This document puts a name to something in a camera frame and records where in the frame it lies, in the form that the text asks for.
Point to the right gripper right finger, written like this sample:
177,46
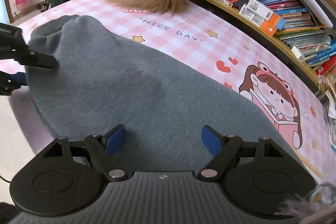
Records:
223,149

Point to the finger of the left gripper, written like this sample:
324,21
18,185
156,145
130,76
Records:
13,46
9,83

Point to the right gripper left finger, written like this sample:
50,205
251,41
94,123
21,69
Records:
102,149

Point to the grey sweatshirt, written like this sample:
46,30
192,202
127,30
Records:
104,80

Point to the pink checkered tablecloth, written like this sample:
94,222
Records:
206,39

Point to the stack of papers and books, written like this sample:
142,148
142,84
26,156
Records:
330,110

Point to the lower orange white box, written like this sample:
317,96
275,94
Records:
266,26

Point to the orange white box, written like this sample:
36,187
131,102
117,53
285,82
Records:
266,26
266,13

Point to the small white red box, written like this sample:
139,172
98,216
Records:
226,2

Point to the upper orange white box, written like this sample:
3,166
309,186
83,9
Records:
266,13

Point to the row of leaning books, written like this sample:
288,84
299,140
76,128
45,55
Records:
267,8

